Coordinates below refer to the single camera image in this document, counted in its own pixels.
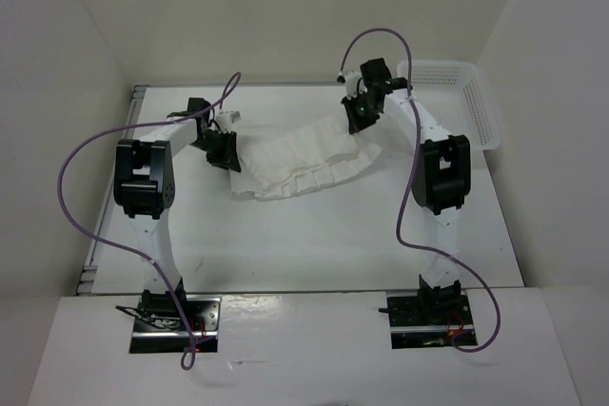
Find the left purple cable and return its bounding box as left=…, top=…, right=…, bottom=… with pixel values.
left=56, top=71, right=243, bottom=372

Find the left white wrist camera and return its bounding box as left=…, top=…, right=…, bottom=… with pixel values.
left=214, top=110, right=241, bottom=133

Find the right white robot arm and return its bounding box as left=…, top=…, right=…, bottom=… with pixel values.
left=337, top=58, right=471, bottom=324

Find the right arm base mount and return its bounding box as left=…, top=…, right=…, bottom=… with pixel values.
left=379, top=292, right=478, bottom=349

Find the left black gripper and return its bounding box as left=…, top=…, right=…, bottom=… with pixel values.
left=190, top=129, right=242, bottom=172

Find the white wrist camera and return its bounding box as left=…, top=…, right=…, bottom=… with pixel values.
left=214, top=110, right=241, bottom=133
left=337, top=70, right=367, bottom=99

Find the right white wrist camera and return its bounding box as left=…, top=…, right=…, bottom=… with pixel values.
left=337, top=70, right=367, bottom=99

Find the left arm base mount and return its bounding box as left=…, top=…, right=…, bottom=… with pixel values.
left=115, top=296, right=221, bottom=354

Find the white pleated skirt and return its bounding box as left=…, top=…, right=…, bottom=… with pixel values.
left=229, top=115, right=383, bottom=201

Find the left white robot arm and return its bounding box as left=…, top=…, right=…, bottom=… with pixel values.
left=113, top=98, right=241, bottom=330

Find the white perforated plastic basket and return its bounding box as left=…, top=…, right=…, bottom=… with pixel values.
left=397, top=60, right=501, bottom=151

